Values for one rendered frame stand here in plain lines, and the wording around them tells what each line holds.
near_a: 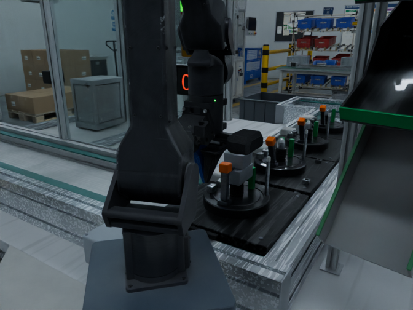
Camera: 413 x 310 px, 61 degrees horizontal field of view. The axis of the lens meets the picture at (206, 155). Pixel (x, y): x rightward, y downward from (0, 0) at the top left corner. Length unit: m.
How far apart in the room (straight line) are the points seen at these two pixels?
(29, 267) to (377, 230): 0.66
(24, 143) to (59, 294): 0.83
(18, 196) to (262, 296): 0.66
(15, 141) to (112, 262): 1.12
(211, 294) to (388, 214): 0.34
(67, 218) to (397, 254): 0.65
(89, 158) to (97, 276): 0.79
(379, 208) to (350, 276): 0.21
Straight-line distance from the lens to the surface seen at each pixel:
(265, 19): 12.12
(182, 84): 0.86
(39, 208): 0.93
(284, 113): 1.92
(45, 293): 0.75
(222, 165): 0.66
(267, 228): 0.67
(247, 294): 0.60
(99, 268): 0.43
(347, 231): 0.61
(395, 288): 0.78
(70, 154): 1.24
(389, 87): 0.62
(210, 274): 0.40
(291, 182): 0.87
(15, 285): 0.79
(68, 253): 0.84
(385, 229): 0.60
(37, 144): 1.38
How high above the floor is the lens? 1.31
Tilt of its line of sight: 19 degrees down
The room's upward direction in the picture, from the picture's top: straight up
